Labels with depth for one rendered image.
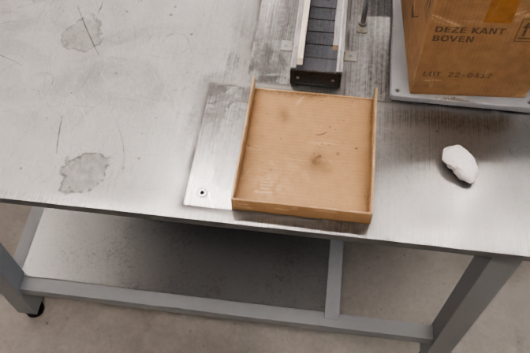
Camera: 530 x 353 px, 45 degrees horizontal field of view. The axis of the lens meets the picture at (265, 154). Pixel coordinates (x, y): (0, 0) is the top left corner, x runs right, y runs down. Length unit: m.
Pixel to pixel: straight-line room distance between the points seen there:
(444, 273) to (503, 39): 1.03
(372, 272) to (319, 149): 0.87
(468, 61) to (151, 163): 0.65
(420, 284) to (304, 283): 0.45
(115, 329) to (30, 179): 0.83
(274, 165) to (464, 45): 0.43
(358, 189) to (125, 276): 0.84
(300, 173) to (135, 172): 0.33
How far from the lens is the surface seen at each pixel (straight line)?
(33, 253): 1.95
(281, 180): 1.23
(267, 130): 1.30
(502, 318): 2.12
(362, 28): 1.50
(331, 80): 1.36
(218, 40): 1.47
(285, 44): 1.45
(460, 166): 1.27
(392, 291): 2.06
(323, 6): 1.47
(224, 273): 1.81
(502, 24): 1.25
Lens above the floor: 1.88
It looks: 56 degrees down
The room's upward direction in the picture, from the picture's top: 1 degrees counter-clockwise
